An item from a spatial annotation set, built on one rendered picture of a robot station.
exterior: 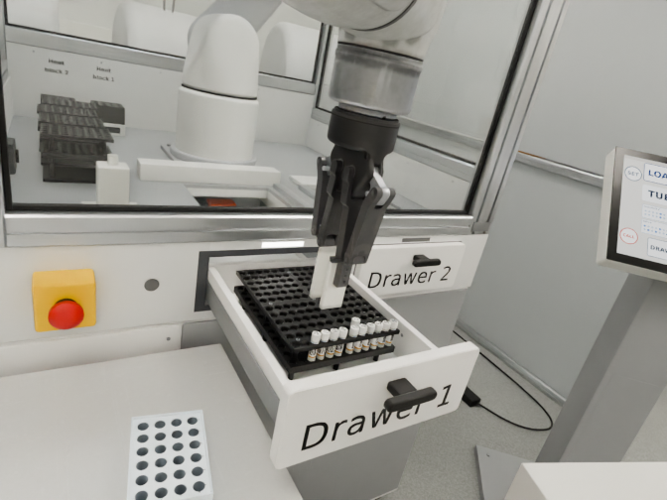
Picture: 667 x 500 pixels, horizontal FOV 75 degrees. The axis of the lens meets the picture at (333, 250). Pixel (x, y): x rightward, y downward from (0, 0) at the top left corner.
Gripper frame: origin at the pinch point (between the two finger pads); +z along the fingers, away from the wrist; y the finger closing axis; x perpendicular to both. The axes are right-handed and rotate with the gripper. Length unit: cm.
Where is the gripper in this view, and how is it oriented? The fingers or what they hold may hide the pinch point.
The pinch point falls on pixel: (330, 278)
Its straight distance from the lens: 54.5
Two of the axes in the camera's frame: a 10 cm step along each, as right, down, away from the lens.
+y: -5.0, -4.3, 7.6
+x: -8.5, 0.4, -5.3
